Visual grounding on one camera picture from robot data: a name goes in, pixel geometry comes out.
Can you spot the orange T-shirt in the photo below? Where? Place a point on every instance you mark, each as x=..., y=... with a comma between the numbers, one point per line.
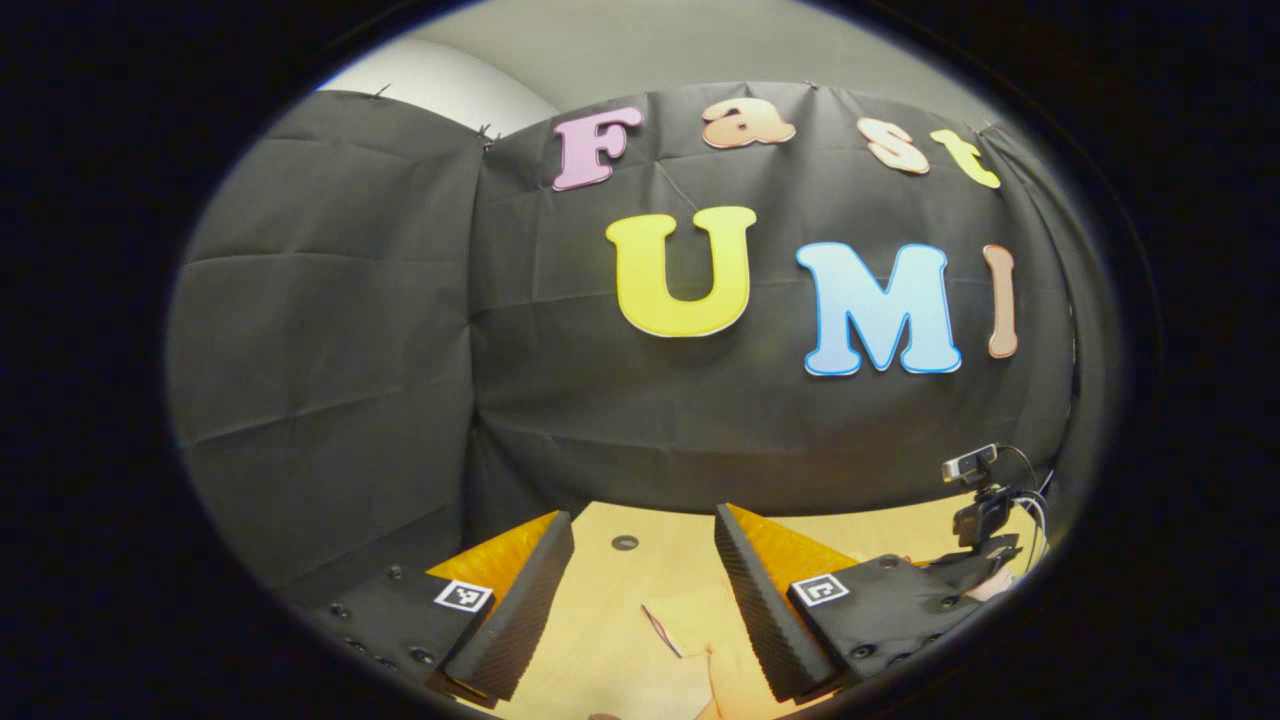
x=720, y=660

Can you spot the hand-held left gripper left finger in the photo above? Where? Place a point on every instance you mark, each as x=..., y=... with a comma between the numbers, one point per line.
x=525, y=600

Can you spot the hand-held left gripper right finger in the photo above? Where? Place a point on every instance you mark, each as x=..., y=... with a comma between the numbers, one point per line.
x=760, y=610

